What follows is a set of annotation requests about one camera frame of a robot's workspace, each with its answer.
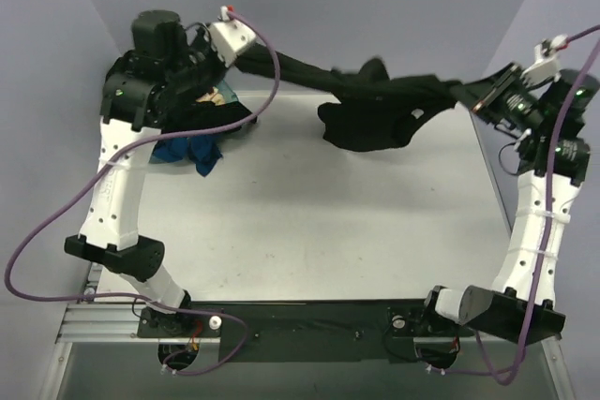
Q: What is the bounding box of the black graphic t shirt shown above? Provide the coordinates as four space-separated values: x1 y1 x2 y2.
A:
232 41 498 156

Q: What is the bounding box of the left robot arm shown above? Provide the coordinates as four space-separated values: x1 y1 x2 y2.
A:
64 10 253 336

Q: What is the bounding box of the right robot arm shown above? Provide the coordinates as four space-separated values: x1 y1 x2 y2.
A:
418 64 599 345

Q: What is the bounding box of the cream t shirt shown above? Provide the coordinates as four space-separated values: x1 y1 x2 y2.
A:
196 87 227 106

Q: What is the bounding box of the teal plastic basket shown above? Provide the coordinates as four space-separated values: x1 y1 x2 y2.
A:
213 81 238 106

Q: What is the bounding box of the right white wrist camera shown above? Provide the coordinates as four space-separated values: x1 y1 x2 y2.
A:
522 35 568 89

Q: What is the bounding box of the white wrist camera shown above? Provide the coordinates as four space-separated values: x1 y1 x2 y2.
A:
207 6 257 67
522 35 568 89

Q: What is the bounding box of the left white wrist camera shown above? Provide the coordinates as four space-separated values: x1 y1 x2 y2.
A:
207 6 257 67

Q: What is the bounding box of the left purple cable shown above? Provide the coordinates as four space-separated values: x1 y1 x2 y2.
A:
3 8 282 378

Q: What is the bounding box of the aluminium frame rail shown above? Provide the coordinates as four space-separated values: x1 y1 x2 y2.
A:
55 301 563 345

